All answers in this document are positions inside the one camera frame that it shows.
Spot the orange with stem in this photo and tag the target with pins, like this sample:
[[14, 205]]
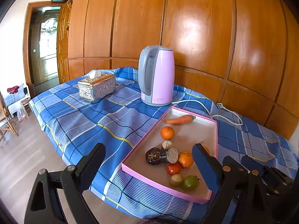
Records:
[[186, 159]]

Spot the pink electric kettle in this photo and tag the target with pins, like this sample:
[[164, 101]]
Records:
[[161, 79]]

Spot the blue plaid covered seat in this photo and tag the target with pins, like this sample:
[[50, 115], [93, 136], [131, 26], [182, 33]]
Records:
[[14, 98]]

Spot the dark red cloth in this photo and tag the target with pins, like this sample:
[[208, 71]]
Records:
[[13, 89]]

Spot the carrot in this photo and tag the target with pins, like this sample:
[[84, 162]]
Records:
[[178, 120]]

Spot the green tomato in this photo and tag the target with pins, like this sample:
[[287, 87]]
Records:
[[190, 183]]

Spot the small orange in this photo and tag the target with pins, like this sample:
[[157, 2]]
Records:
[[167, 133]]

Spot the red tomato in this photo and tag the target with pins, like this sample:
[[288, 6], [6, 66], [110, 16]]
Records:
[[174, 169]]

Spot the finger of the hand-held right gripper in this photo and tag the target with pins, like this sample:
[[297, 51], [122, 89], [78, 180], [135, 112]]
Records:
[[233, 162], [252, 163]]

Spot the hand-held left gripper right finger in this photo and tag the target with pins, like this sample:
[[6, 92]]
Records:
[[205, 168]]

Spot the clear plastic bag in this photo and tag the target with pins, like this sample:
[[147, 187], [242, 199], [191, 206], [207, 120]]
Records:
[[22, 113]]

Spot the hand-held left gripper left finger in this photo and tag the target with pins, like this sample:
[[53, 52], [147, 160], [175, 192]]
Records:
[[92, 163]]

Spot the yellow-green round fruit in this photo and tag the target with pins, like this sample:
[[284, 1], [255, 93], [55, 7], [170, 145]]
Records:
[[176, 180]]

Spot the wooden door with glass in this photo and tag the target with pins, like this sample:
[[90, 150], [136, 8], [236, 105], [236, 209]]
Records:
[[46, 63]]

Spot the white tissue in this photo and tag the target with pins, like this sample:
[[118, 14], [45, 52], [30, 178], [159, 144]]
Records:
[[94, 74]]

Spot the wooden panelled wardrobe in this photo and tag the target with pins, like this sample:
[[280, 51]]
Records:
[[198, 28]]

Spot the wicker chair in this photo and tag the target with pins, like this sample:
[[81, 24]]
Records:
[[5, 119]]

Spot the pink shallow tray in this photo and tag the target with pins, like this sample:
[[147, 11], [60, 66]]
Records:
[[186, 135]]

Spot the blue plaid tablecloth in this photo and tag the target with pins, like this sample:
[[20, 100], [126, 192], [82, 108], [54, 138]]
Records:
[[81, 112]]

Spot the dark brown round fruit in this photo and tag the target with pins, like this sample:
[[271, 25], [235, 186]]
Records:
[[153, 156]]

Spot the beige cut root piece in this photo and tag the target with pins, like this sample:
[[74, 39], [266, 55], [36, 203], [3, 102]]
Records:
[[167, 144]]

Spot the silver embossed tissue box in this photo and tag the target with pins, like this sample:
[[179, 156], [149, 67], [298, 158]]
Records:
[[98, 89]]

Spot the cut purple eggplant piece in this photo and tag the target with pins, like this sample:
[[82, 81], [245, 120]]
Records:
[[170, 155]]

